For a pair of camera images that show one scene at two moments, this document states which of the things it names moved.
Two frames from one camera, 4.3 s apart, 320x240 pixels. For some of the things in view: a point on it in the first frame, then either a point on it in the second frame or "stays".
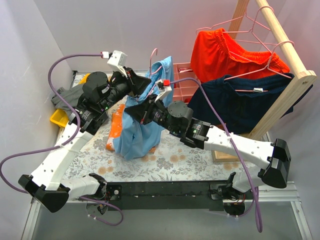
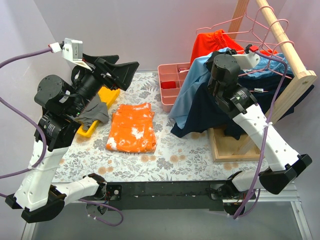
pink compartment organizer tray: [184, 91] → [171, 77]
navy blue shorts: [242, 101] stays
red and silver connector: [164, 87] → [247, 61]
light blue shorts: [132, 138] → [274, 63]
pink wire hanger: [153, 89] → [268, 68]
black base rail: [166, 195] stays
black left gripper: [131, 81] → [100, 71]
